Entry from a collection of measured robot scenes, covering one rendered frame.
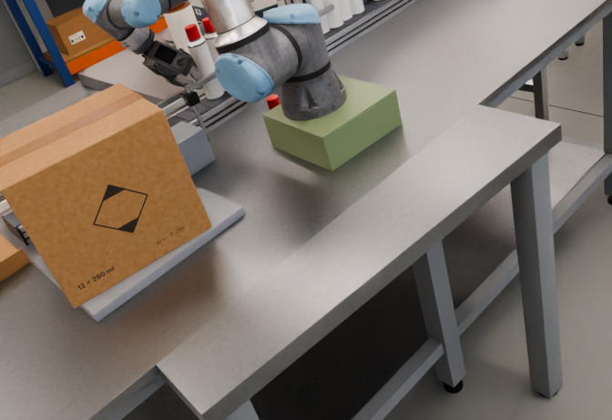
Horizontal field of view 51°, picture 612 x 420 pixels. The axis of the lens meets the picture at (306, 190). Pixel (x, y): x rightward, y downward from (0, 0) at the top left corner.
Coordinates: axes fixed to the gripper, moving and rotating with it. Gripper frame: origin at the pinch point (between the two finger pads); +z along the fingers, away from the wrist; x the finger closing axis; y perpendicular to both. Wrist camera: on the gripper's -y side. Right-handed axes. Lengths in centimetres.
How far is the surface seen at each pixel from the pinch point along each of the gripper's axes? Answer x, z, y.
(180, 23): -17.0, -1.3, 24.8
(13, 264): 59, -24, -13
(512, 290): 0, 108, -52
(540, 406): 30, 90, -82
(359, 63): -29.8, 29.2, -18.5
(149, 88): 3.4, 4.5, 30.6
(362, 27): -46, 36, -5
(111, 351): 59, -22, -55
